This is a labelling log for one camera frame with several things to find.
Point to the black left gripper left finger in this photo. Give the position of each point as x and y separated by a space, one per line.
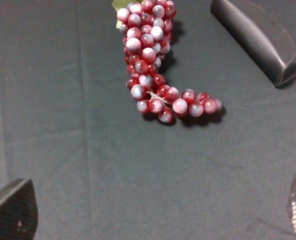
18 210

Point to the red artificial grape bunch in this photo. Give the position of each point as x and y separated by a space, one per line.
146 26

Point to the black tablecloth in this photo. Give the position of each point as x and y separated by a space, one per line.
102 170

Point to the black glasses case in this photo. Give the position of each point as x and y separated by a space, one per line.
268 44

